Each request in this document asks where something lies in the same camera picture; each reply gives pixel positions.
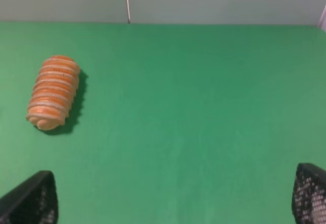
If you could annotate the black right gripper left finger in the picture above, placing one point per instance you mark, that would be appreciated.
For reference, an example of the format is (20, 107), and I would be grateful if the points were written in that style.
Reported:
(33, 201)

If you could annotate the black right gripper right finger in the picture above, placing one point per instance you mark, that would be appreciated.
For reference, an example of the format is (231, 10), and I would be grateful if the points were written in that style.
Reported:
(308, 196)

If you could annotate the orange striped bread roll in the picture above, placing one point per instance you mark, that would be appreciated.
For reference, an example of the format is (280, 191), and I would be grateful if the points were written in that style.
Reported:
(53, 93)

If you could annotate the green table cloth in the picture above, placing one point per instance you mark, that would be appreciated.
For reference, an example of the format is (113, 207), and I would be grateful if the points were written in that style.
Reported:
(171, 123)

